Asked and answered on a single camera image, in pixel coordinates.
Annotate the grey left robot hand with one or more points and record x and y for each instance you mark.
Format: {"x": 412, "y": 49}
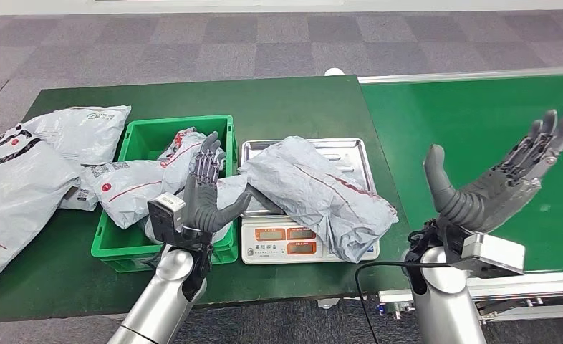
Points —
{"x": 201, "y": 204}

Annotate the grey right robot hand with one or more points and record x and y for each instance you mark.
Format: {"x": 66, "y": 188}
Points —
{"x": 490, "y": 199}

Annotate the grey parcel red print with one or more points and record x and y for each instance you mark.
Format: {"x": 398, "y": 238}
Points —
{"x": 319, "y": 194}
{"x": 229, "y": 190}

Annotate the grey parcel QR codes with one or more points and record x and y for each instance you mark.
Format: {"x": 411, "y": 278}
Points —
{"x": 134, "y": 185}

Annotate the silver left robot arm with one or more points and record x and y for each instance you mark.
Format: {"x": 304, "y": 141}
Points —
{"x": 163, "y": 299}

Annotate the white electronic scale steel tray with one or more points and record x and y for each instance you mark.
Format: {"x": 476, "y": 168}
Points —
{"x": 272, "y": 237}

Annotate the green plastic crate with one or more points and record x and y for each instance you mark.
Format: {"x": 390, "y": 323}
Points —
{"x": 144, "y": 137}

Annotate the grey mailer bag small label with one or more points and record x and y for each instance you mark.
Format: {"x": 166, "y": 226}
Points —
{"x": 91, "y": 142}

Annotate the white table foot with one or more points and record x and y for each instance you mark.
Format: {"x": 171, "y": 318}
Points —
{"x": 334, "y": 72}
{"x": 328, "y": 303}

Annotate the large grey bag black print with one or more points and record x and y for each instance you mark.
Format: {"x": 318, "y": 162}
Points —
{"x": 15, "y": 199}

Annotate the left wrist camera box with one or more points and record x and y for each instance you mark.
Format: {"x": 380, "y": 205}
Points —
{"x": 165, "y": 216}

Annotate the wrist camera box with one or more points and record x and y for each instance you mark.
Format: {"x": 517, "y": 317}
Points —
{"x": 165, "y": 216}
{"x": 492, "y": 254}

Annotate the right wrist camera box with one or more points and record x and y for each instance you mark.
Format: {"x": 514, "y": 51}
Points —
{"x": 492, "y": 254}

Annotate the green conveyor belt aluminium frame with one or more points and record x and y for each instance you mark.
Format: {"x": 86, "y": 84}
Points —
{"x": 476, "y": 118}

